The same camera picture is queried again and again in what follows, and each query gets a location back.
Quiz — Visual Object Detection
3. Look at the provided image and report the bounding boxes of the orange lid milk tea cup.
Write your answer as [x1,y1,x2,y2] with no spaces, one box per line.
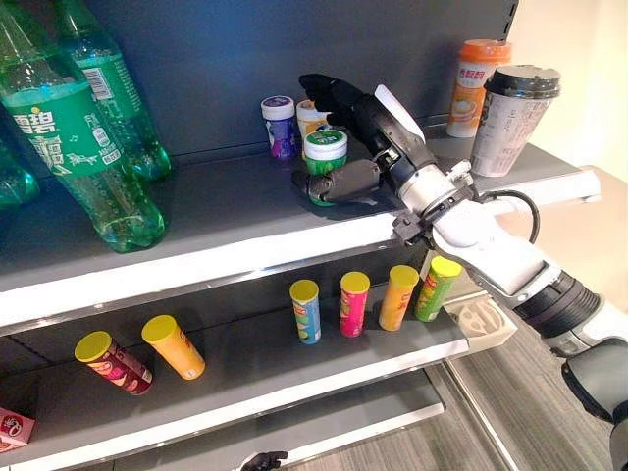
[445,38,513,140]

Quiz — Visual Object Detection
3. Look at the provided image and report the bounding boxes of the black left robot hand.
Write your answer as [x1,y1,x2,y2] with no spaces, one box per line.
[239,450,289,471]

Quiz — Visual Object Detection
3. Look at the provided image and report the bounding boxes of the yellow gum jar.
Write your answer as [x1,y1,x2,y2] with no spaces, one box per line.
[295,99,333,154]

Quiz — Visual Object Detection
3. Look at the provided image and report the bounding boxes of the white shelf bracket end cap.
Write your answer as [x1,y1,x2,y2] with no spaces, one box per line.
[443,292,519,352]

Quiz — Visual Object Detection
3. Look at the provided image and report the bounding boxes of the blue chips can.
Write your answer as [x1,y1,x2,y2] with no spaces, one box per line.
[288,279,323,345]

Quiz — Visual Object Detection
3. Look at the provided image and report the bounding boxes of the large green Sprite bottle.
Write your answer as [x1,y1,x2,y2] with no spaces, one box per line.
[0,0,169,254]

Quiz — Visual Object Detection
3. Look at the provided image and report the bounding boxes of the dark red chips can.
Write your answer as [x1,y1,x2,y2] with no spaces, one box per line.
[74,330,154,396]

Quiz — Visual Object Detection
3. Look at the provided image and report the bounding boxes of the orange chips can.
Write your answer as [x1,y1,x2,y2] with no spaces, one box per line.
[140,314,207,382]

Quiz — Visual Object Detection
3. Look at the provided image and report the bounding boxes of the pink chips can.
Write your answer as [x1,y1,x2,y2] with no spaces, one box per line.
[339,270,372,339]

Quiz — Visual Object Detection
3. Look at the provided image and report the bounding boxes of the grey shelf board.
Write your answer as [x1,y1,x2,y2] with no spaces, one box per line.
[73,367,445,471]
[0,125,602,340]
[0,282,472,470]

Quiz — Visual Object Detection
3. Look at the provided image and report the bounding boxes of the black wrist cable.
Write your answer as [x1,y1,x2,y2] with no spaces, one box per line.
[483,189,542,244]

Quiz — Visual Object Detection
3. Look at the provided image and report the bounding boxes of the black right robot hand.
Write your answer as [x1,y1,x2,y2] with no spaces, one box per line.
[292,73,438,207]

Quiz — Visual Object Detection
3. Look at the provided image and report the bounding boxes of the black lid milk tea cup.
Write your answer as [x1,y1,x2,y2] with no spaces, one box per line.
[470,64,562,179]

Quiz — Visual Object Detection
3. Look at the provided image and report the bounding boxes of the yellow-orange chips can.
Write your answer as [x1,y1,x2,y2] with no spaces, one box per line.
[377,264,421,333]

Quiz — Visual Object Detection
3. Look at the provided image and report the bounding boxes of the green soda bottle barcode label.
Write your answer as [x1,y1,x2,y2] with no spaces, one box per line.
[52,0,173,183]

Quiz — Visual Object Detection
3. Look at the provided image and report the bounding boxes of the purple gum jar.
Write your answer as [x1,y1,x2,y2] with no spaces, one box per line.
[260,95,301,161]

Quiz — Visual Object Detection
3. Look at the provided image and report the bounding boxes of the green lidded gum jar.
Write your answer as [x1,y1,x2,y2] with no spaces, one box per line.
[303,128,349,208]

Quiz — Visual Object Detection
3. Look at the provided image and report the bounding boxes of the green chips can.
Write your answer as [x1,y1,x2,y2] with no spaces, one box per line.
[413,254,464,324]

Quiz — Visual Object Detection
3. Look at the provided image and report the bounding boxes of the red snack box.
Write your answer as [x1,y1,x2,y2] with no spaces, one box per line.
[0,406,37,453]

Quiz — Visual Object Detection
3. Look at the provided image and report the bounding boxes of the dark grey shelf back panel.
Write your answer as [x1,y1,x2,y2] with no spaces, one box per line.
[0,0,521,161]

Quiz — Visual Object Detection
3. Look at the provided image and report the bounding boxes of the green soda bottle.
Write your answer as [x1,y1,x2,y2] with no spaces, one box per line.
[0,140,41,213]

